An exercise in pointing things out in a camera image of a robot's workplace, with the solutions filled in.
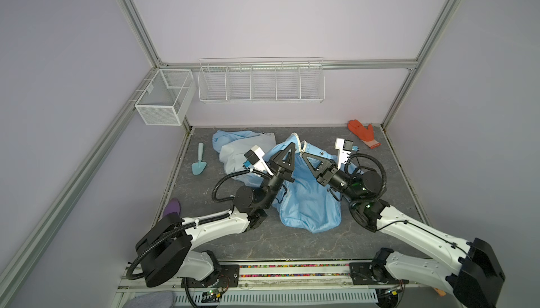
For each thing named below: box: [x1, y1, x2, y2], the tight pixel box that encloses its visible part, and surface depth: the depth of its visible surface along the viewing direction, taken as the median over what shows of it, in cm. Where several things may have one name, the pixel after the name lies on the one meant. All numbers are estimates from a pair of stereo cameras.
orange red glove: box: [347, 119, 382, 150], surface depth 122 cm
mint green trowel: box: [191, 142, 208, 176], surface depth 107 cm
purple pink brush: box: [162, 198, 181, 218], surface depth 94 cm
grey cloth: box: [122, 290, 176, 308], surface depth 69 cm
